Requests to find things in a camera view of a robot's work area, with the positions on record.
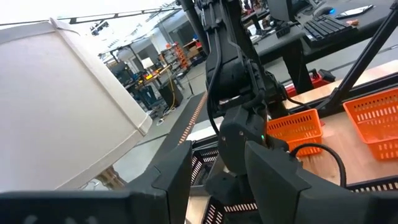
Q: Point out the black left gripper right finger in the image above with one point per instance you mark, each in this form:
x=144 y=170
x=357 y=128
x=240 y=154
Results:
x=280 y=193

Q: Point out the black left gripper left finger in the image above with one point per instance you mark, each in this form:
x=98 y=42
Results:
x=149 y=199

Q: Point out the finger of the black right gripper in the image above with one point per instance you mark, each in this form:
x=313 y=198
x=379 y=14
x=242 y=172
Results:
x=227 y=189

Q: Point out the orange plastic basket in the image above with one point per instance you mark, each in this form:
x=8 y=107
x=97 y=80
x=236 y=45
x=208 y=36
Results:
x=295 y=124
x=373 y=124

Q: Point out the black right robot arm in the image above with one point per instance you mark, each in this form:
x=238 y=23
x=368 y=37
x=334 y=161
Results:
x=230 y=62

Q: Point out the shelf with orange bins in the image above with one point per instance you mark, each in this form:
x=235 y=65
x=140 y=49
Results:
x=181 y=56

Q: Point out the black hazard-striped floor mat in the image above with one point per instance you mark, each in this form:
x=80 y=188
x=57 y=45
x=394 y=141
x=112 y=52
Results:
x=186 y=118

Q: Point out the cluttered workbench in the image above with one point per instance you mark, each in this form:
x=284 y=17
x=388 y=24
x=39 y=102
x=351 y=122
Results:
x=168 y=93

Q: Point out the red and black tool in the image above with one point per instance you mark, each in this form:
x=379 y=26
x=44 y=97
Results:
x=314 y=82

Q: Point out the white screen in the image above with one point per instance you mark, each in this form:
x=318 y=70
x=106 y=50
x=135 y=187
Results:
x=147 y=63

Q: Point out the white fabric lampshade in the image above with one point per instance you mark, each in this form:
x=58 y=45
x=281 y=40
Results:
x=62 y=109

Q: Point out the black monitor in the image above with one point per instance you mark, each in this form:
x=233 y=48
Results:
x=280 y=9

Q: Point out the black computer keyboard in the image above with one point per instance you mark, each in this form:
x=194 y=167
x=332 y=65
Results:
x=329 y=29

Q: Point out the black computer mouse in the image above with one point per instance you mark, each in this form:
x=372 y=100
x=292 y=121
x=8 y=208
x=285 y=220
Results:
x=323 y=11

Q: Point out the flat tablet device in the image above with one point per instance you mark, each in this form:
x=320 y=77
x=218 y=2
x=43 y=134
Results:
x=354 y=12

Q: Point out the black office desk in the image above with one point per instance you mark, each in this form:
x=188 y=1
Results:
x=373 y=25

